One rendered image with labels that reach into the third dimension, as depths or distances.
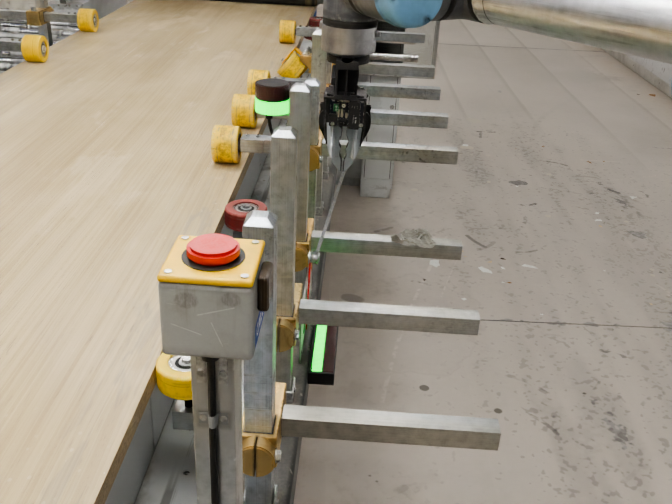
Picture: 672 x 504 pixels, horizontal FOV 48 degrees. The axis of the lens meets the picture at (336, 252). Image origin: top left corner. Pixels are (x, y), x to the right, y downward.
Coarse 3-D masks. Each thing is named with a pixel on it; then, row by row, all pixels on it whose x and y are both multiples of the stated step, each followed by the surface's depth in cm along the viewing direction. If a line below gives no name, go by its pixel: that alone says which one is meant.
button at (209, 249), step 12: (192, 240) 58; (204, 240) 58; (216, 240) 58; (228, 240) 58; (192, 252) 56; (204, 252) 56; (216, 252) 56; (228, 252) 56; (204, 264) 56; (216, 264) 56
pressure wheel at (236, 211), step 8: (240, 200) 146; (248, 200) 146; (256, 200) 147; (232, 208) 143; (240, 208) 144; (248, 208) 143; (256, 208) 144; (264, 208) 143; (232, 216) 141; (240, 216) 140; (232, 224) 142; (240, 224) 141
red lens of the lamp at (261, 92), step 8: (256, 88) 128; (264, 88) 126; (272, 88) 126; (280, 88) 126; (288, 88) 128; (256, 96) 128; (264, 96) 127; (272, 96) 127; (280, 96) 127; (288, 96) 128
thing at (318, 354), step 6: (318, 330) 144; (324, 330) 144; (318, 336) 143; (324, 336) 143; (318, 342) 141; (324, 342) 141; (318, 348) 139; (318, 354) 137; (318, 360) 136; (312, 366) 134; (318, 366) 134
